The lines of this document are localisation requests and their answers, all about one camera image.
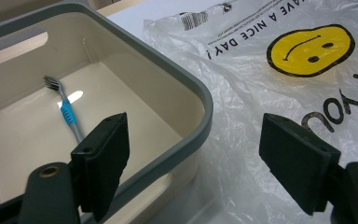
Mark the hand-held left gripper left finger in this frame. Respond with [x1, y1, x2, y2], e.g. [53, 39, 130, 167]
[70, 112, 131, 223]

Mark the clear plastic bag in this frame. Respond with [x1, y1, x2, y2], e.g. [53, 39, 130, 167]
[143, 0, 358, 224]

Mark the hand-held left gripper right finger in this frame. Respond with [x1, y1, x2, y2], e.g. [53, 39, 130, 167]
[258, 113, 342, 217]

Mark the blue and grey toothbrush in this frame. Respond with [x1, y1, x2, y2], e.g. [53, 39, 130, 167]
[42, 75, 85, 145]

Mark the beige basin with grey rim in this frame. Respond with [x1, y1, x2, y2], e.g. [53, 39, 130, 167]
[0, 0, 214, 224]

